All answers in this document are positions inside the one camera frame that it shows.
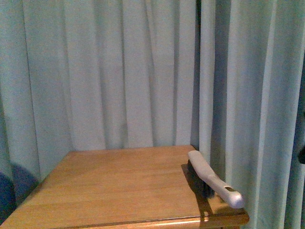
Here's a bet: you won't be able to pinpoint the beige hand brush black bristles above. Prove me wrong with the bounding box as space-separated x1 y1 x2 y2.
187 150 244 209

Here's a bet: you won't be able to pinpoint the wooden nightstand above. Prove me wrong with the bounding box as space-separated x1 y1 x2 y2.
1 145 249 229

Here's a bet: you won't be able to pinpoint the light grey curtain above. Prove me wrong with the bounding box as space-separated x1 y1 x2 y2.
0 0 305 229

